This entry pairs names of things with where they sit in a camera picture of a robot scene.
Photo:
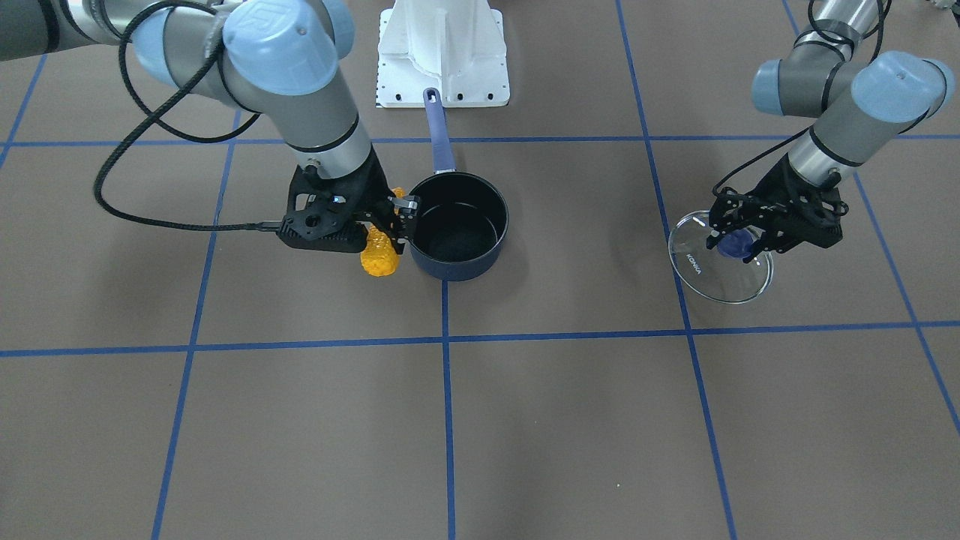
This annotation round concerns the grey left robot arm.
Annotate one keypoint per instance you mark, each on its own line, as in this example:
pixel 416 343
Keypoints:
pixel 858 97

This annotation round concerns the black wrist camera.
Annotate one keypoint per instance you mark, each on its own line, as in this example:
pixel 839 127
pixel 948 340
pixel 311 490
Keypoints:
pixel 316 224
pixel 796 230

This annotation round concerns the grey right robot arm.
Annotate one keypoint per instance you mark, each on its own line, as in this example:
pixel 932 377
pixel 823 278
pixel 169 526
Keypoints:
pixel 273 59

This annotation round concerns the yellow corn cob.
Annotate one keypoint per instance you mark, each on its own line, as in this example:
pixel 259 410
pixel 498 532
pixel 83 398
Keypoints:
pixel 379 258

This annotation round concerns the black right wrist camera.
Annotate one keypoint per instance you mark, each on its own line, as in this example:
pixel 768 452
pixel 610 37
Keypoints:
pixel 316 224

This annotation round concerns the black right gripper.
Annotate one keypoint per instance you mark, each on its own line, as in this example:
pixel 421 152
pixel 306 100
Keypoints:
pixel 373 193

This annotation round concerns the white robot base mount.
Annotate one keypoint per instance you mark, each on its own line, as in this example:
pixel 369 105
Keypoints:
pixel 457 48

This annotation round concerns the glass lid with blue knob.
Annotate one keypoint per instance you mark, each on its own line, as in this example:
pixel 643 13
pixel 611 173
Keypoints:
pixel 719 268

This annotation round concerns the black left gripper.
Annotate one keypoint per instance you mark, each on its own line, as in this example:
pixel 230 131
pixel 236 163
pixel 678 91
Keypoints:
pixel 773 190

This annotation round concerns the blue saucepan with handle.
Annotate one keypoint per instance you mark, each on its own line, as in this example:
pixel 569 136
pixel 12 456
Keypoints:
pixel 462 219

